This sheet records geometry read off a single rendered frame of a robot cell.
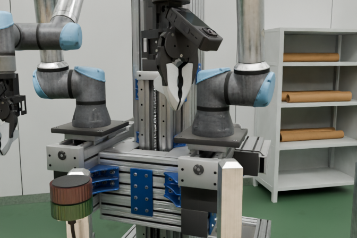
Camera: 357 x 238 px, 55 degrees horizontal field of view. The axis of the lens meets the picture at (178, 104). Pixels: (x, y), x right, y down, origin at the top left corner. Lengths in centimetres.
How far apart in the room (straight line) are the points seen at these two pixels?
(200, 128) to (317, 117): 278
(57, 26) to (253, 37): 57
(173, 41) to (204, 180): 57
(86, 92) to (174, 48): 78
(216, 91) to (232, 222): 62
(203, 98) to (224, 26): 223
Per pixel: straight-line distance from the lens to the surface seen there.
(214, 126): 117
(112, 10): 320
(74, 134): 135
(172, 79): 63
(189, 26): 60
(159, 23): 67
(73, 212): 53
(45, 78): 139
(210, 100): 117
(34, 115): 327
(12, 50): 98
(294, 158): 384
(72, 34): 100
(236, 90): 113
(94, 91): 136
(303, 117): 378
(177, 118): 141
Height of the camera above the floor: 131
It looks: 8 degrees down
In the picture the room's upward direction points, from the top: straight up
